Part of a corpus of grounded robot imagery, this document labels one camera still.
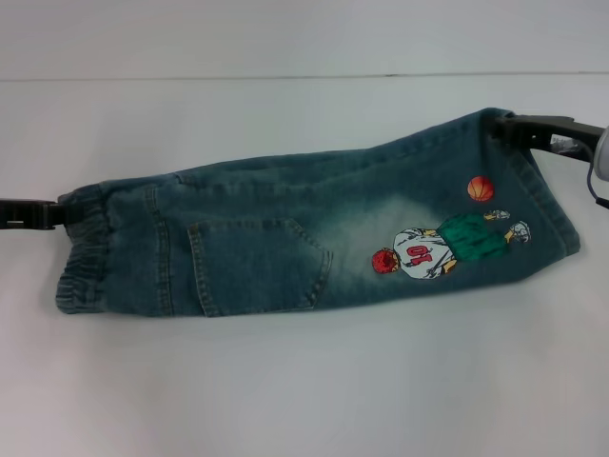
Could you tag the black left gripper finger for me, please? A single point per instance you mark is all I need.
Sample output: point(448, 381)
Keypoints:
point(33, 214)

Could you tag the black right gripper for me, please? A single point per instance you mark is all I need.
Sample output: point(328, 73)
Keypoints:
point(578, 131)

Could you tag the blue denim shorts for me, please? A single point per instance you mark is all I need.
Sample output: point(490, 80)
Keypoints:
point(238, 214)

